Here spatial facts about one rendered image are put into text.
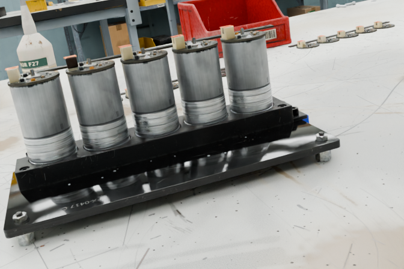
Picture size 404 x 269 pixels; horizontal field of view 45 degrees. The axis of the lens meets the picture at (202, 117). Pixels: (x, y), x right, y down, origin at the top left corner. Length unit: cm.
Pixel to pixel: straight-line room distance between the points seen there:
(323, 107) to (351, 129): 5
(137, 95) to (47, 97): 4
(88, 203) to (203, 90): 8
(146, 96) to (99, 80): 3
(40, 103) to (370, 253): 16
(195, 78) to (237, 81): 3
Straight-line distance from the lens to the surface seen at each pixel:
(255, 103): 27
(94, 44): 474
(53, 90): 25
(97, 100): 25
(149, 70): 25
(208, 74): 26
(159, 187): 22
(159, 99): 25
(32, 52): 50
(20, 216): 22
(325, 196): 22
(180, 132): 26
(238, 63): 26
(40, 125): 25
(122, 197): 22
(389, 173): 24
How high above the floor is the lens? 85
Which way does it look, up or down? 17 degrees down
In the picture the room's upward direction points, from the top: 9 degrees counter-clockwise
